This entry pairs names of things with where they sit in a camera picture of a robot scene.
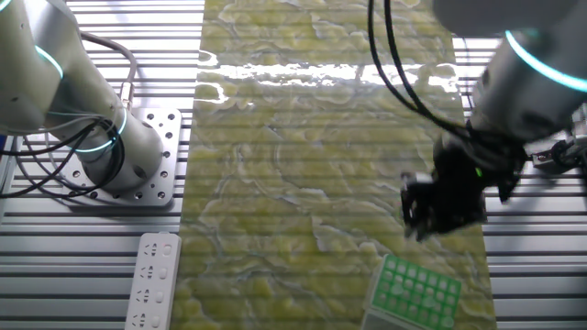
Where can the white power strip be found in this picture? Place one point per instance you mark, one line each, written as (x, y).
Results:
(153, 284)

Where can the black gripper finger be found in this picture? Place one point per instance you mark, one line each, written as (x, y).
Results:
(451, 224)
(415, 206)

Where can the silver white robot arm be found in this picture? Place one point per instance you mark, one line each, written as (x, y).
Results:
(527, 101)

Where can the black camera clamp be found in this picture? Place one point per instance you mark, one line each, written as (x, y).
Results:
(557, 157)

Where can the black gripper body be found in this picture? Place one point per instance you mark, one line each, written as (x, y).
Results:
(458, 183)

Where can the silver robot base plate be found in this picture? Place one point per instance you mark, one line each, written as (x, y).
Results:
(172, 137)

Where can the green pipette tip holder box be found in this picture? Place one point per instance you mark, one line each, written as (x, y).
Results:
(413, 293)

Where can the green marble pattern mat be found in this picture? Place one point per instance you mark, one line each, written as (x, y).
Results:
(298, 183)

